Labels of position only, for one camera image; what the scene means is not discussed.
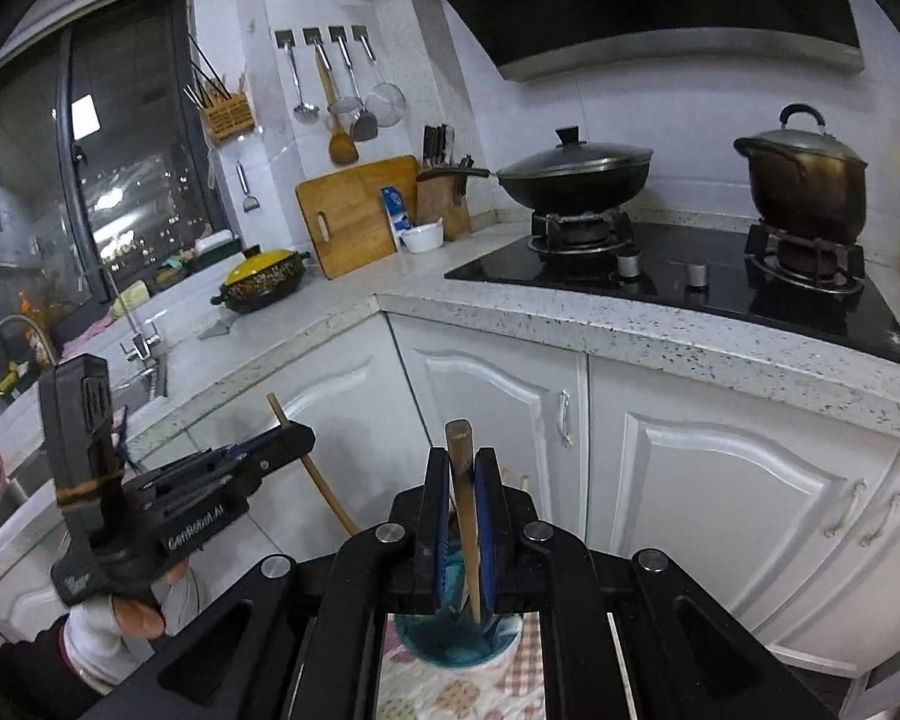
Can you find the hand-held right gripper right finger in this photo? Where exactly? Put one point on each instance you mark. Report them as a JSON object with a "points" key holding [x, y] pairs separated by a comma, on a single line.
{"points": [[486, 525]]}

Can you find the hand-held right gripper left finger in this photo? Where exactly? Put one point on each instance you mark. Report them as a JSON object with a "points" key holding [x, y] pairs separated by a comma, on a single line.
{"points": [[439, 517]]}

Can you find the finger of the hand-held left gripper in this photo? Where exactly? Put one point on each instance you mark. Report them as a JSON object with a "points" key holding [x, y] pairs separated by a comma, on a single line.
{"points": [[289, 442], [187, 465]]}

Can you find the dark brown wooden chopstick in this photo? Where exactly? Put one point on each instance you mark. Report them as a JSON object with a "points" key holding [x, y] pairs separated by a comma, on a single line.
{"points": [[461, 480]]}

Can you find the floral white cup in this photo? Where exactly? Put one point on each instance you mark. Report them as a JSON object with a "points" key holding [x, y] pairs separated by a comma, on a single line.
{"points": [[450, 645]]}

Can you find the person's left forearm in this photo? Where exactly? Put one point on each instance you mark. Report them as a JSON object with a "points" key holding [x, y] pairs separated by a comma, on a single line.
{"points": [[52, 660]]}

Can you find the person's left hand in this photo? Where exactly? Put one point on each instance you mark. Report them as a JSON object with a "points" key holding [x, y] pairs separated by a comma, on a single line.
{"points": [[141, 615]]}

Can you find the chrome kitchen faucet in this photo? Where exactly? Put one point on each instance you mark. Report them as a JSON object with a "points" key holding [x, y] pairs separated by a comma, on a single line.
{"points": [[146, 349]]}

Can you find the yellow lidded casserole pot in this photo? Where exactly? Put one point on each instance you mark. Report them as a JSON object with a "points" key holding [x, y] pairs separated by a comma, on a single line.
{"points": [[262, 277]]}

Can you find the patterned floral table cloth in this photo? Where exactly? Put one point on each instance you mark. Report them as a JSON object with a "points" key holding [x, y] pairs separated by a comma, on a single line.
{"points": [[450, 694]]}

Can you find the green dish container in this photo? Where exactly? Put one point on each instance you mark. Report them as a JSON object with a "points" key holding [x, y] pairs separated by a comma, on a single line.
{"points": [[199, 255]]}

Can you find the wooden cutting board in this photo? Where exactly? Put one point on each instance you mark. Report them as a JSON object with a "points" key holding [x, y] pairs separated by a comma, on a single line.
{"points": [[352, 217]]}

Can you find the white bowl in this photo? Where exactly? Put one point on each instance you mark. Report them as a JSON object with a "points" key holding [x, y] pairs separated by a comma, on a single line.
{"points": [[422, 238]]}

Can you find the metal peeler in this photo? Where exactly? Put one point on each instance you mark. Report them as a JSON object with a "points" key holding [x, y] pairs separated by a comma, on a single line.
{"points": [[250, 199]]}

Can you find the blue white carton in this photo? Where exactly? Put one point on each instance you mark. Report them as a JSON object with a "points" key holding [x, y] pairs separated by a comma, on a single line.
{"points": [[394, 217]]}

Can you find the wooden knife block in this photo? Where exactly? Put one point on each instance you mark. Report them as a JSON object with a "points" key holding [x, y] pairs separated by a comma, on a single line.
{"points": [[442, 206]]}

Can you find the dark framed window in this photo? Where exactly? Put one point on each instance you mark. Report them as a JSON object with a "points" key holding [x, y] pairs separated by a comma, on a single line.
{"points": [[120, 187]]}

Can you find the silver stove knob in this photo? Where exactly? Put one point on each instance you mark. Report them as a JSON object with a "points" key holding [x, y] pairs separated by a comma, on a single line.
{"points": [[696, 274], [630, 264]]}

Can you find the wooden spatula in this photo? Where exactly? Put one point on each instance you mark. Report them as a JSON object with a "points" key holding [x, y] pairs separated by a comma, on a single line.
{"points": [[341, 142]]}

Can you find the black glass gas stove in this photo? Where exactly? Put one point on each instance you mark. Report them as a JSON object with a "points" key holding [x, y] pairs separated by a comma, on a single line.
{"points": [[720, 300]]}

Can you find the black wok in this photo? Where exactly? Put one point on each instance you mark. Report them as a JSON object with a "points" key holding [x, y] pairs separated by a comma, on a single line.
{"points": [[577, 184]]}

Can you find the black wok lid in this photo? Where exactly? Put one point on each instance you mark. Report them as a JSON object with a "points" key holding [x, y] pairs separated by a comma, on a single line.
{"points": [[570, 154]]}

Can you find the steel stock pot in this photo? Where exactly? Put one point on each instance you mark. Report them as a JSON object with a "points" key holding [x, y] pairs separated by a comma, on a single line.
{"points": [[806, 195]]}

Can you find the steel pot lid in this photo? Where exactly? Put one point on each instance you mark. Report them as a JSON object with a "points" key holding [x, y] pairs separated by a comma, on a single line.
{"points": [[799, 136]]}

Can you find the black range hood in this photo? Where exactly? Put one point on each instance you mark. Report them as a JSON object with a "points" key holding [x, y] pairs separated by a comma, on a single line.
{"points": [[645, 0]]}

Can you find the wooden wall utensil holder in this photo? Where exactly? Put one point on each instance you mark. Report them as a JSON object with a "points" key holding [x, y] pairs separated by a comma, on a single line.
{"points": [[229, 116]]}

